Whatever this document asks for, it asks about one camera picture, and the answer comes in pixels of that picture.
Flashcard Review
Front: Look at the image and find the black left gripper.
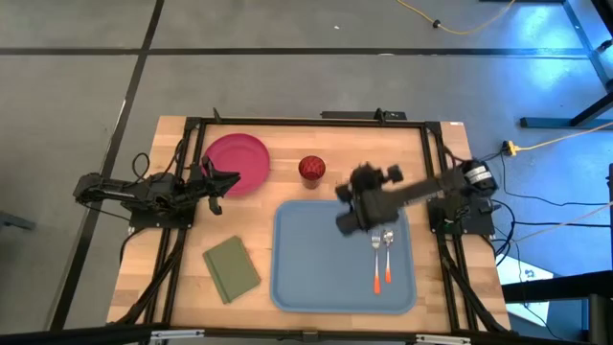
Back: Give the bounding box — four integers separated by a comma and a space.
187, 155, 240, 216

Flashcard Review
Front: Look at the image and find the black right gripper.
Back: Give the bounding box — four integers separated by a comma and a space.
333, 165, 401, 237

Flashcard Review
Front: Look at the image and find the pink round plate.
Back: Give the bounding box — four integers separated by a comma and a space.
203, 132, 272, 197

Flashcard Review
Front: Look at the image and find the spoon with orange handle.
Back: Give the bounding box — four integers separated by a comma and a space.
382, 228, 396, 285

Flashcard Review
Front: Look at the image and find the fork with orange handle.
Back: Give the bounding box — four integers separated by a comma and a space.
371, 229, 382, 295

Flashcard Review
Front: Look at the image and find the red translucent plastic cup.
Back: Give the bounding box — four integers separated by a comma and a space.
297, 154, 328, 190

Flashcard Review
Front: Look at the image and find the blue plastic tray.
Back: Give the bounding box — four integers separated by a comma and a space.
270, 198, 418, 316

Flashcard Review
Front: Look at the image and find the black mounting plate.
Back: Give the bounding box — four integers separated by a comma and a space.
319, 108, 408, 122

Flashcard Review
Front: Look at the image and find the green notebook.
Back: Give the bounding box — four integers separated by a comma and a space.
201, 234, 262, 306

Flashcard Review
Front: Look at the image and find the black gantry beam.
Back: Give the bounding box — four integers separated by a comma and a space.
0, 323, 613, 345

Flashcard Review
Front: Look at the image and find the grey metal foot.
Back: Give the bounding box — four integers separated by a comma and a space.
0, 210, 35, 232

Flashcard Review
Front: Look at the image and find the black side desk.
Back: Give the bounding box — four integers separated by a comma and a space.
501, 270, 613, 345

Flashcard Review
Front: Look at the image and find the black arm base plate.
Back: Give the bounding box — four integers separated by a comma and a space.
127, 205, 196, 230
427, 195, 498, 237

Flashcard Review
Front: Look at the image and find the black aluminium table frame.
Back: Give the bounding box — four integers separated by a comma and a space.
108, 107, 511, 336

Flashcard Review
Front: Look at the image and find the yellow cable with black plug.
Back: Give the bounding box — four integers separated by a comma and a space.
396, 0, 517, 36

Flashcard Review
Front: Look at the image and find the metal stand frame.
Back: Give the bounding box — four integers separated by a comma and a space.
519, 0, 613, 130

